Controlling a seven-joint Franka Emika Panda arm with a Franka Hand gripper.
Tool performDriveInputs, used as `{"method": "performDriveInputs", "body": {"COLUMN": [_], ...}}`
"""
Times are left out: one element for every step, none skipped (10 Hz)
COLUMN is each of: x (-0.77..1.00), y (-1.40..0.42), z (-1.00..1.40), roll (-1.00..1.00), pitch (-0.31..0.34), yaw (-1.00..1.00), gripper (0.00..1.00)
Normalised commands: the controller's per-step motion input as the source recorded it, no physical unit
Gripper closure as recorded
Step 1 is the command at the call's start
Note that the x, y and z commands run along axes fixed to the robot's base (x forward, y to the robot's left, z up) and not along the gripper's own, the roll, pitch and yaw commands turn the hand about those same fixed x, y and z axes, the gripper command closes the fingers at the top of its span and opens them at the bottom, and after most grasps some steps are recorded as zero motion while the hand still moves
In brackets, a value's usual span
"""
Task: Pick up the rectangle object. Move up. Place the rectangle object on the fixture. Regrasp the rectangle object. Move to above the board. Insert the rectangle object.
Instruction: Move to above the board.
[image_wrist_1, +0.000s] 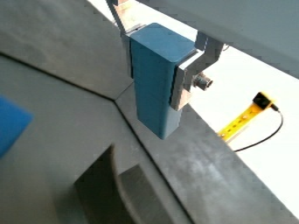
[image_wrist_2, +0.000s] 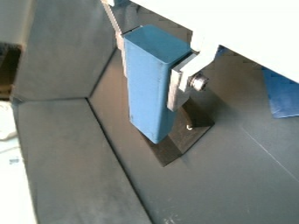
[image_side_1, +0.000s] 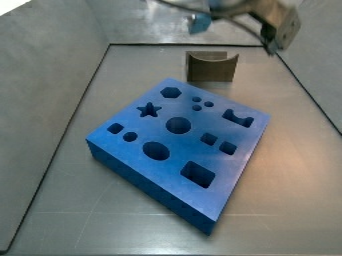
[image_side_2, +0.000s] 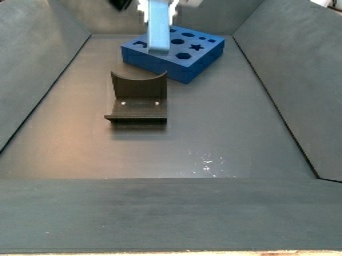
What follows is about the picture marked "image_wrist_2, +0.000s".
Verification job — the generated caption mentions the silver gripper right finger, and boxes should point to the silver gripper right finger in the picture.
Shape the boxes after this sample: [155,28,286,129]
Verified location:
[167,44,219,111]

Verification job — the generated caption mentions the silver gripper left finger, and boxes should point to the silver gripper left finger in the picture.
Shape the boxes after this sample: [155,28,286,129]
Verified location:
[101,0,127,77]

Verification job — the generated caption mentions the light blue rectangular block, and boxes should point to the light blue rectangular block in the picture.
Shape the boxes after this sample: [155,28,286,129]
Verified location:
[124,24,191,144]

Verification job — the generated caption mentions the black angled fixture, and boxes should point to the black angled fixture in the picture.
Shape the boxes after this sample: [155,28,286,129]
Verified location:
[143,98,215,166]

